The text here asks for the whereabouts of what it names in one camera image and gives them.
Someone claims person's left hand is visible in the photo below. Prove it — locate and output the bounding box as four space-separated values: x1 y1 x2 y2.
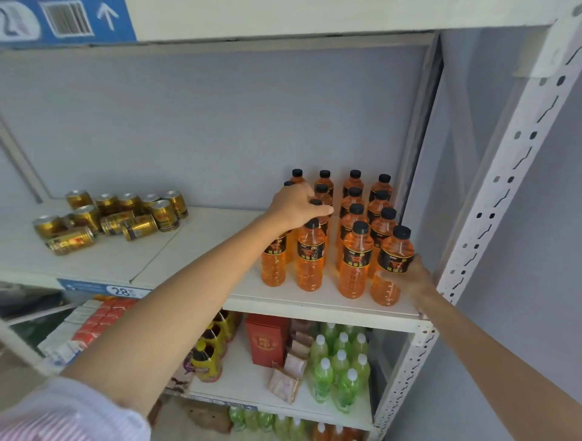
266 183 335 230

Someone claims person's right hand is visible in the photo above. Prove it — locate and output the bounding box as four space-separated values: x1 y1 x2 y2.
376 254 438 315

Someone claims orange drink bottle black cap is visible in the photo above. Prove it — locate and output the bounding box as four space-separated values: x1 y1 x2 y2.
370 225 415 307
309 197 331 237

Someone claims person's left forearm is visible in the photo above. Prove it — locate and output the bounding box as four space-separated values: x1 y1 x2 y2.
61 213 288 416

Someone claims person's right forearm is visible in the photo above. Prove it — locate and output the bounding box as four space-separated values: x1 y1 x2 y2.
416 293 582 441

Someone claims group of orange bottles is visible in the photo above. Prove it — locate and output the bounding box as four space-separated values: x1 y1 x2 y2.
261 169 394 300

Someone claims group of green bottles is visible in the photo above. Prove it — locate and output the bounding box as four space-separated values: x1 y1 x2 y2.
309 322 373 414

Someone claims red gift box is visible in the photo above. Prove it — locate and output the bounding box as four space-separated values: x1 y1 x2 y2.
246 313 291 368

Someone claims row of brown packets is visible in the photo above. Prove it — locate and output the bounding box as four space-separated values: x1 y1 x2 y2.
267 318 315 405

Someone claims dark bottle yellow label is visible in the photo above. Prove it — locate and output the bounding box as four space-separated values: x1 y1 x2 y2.
200 323 229 360
190 340 223 383
213 310 242 342

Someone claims white metal shelving rack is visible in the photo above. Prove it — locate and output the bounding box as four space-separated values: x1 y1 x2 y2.
0 0 582 441

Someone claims row of pale green bottles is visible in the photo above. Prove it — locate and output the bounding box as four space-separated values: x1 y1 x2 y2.
228 406 311 441

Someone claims pile of gold cans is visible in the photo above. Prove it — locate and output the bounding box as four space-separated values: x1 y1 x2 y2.
33 190 189 256

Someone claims brown cardboard box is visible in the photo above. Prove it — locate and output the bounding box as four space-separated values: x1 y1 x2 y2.
188 400 233 433

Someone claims blue white price label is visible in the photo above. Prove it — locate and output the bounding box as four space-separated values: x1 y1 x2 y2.
57 278 153 300

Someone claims stack of red white packets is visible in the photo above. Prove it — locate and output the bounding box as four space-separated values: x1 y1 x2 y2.
38 295 139 367

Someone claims striped white shirt sleeve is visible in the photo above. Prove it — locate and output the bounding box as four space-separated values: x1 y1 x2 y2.
0 376 152 441

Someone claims blue cardboard box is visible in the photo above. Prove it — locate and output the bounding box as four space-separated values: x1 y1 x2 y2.
0 0 137 49

